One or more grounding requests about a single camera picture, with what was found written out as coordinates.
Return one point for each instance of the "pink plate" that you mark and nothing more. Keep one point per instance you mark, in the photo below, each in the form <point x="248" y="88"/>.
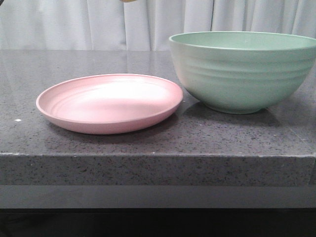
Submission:
<point x="110" y="104"/>

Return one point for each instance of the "green bowl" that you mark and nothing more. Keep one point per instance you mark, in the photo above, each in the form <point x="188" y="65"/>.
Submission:
<point x="241" y="72"/>

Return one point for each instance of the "white curtain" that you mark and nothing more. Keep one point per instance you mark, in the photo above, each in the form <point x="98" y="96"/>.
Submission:
<point x="142" y="25"/>

